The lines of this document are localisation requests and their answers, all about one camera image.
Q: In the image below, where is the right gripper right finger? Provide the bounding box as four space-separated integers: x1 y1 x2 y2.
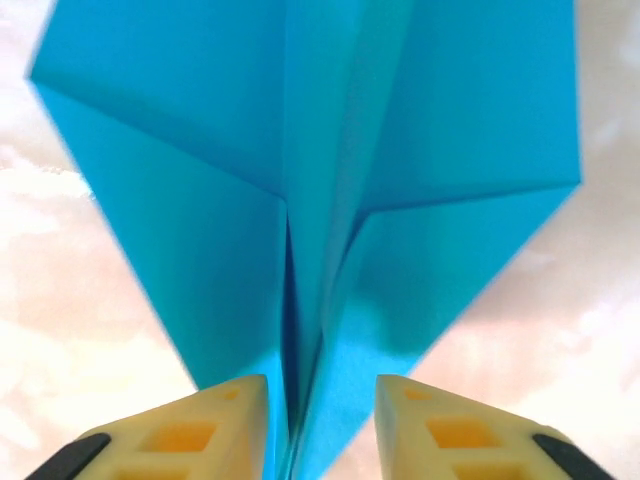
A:
374 373 624 480

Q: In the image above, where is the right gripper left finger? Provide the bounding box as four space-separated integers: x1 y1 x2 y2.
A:
19 373 270 480

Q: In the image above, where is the blue paper sheet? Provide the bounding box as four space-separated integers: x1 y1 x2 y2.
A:
24 0 584 480

